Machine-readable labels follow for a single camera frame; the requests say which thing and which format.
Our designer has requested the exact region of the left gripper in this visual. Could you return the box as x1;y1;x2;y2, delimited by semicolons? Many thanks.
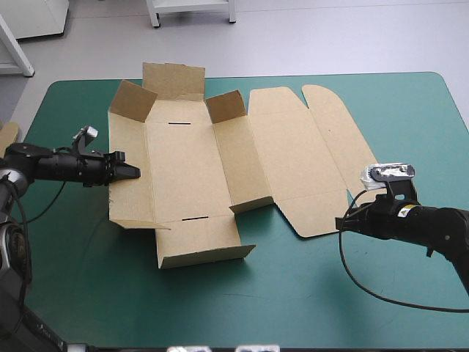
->
74;149;142;188

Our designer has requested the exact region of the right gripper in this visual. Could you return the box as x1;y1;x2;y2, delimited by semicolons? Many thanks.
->
334;193;423;242

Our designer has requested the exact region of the brown cardboard box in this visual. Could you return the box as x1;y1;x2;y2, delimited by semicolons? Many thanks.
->
107;62;379;271

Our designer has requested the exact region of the loose cardboard piece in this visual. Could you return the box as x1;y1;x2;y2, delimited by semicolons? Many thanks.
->
0;122;22;157

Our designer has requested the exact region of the black cable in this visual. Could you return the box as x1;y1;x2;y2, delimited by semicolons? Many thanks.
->
338;188;469;314
10;179;68;225

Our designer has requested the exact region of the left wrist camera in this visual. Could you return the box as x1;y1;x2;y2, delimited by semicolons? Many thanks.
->
72;125;100;155

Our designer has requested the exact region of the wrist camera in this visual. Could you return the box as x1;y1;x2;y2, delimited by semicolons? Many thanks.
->
360;161;416;192
72;125;100;155

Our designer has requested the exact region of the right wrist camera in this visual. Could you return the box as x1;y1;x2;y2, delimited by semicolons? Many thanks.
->
360;161;416;192

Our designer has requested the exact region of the white frame leg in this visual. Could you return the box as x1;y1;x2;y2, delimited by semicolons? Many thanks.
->
0;13;36;78

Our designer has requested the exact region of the white metal frame table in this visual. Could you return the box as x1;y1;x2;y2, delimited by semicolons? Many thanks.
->
145;0;238;29

